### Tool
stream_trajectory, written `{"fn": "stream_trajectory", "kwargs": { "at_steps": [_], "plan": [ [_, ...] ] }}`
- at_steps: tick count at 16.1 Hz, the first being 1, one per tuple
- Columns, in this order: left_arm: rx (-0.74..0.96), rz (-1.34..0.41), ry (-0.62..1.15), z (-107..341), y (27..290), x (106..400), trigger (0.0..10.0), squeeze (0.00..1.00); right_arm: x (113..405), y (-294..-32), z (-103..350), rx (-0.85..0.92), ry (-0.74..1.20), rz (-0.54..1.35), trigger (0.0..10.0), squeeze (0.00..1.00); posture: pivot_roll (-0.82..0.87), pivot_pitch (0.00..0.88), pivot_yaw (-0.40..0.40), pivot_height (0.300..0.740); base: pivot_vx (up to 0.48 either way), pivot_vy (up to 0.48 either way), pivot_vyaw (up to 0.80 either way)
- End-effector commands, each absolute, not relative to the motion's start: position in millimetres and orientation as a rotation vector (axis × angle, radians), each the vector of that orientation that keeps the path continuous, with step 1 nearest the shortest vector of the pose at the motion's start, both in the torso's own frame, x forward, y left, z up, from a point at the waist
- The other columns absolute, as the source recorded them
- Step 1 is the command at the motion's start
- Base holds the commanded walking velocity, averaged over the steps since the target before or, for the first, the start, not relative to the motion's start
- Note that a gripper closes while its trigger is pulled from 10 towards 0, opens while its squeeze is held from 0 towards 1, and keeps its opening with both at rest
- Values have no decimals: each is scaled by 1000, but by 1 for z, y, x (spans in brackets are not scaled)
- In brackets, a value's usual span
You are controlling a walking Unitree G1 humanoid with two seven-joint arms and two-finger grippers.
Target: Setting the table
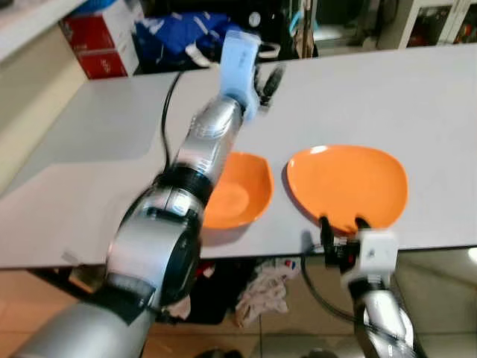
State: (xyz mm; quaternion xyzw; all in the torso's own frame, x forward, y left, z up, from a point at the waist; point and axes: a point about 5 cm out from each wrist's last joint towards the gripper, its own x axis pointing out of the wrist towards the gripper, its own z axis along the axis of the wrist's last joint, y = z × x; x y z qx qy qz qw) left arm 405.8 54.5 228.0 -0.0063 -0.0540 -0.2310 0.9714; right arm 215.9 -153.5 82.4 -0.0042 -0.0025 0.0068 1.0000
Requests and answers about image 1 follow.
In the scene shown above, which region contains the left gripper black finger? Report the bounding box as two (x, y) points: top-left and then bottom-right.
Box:
(265, 65), (286, 99)

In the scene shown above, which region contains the orange plate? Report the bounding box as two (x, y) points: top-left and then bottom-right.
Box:
(286, 145), (409, 234)

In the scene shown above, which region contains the beige cloth with printed patch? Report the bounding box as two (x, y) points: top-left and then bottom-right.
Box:
(235, 260), (300, 329)

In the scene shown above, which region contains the orange bowl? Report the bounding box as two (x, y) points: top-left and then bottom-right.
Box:
(200, 151), (274, 230)

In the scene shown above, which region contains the red and white cardboard box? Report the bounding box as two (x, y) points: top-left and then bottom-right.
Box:
(60, 0), (144, 80)

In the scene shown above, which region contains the white glass door cabinet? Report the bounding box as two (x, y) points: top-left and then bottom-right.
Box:
(395, 0), (477, 50)

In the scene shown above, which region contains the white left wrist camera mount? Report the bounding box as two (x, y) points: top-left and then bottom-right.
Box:
(220, 31), (262, 122)

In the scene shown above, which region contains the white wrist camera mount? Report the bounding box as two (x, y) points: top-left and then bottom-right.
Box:
(220, 31), (262, 122)
(349, 230), (399, 289)

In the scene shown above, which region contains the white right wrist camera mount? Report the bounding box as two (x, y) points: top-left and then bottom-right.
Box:
(349, 230), (399, 289)

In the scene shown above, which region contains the blue bag with white straps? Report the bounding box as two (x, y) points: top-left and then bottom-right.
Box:
(134, 11), (281, 72)

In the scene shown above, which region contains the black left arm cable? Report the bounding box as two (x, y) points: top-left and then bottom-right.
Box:
(159, 71), (184, 174)

